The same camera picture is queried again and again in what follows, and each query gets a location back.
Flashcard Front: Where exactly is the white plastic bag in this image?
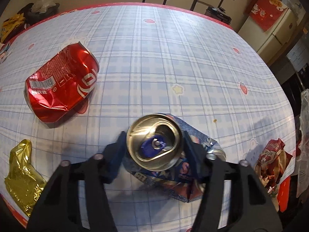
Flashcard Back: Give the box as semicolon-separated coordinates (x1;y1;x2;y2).
296;87;309;199

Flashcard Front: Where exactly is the pastel plastic toy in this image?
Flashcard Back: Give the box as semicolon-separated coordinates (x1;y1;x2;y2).
0;42;10;63

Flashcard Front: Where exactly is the yellow printed bag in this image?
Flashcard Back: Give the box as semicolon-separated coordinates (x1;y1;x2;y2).
0;13;27;43

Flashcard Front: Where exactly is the red printed cloth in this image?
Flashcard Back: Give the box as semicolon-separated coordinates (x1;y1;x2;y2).
246;0;290;32

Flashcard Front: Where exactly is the crushed blue can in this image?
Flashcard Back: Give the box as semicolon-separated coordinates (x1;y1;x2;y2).
122;113;227;203

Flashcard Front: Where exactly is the crumpled brown snack wrapper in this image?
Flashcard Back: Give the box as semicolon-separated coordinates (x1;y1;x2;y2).
253;138;294;199

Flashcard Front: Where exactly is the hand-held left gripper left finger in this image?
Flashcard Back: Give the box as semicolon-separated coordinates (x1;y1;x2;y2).
26;131;128;232

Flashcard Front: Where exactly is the crushed red can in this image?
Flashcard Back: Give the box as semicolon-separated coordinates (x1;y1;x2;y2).
24;42;100;124

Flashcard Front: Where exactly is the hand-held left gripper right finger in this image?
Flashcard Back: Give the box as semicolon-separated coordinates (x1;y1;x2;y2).
182;130;284;232

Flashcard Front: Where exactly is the electric pressure cooker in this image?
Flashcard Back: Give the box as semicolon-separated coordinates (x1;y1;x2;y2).
205;7;232;25

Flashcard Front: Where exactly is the gold foil packet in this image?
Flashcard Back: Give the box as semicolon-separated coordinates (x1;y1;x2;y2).
5;139;47;218

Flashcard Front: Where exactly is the cream fridge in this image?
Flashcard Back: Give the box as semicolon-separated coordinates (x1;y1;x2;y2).
238;7;298;62

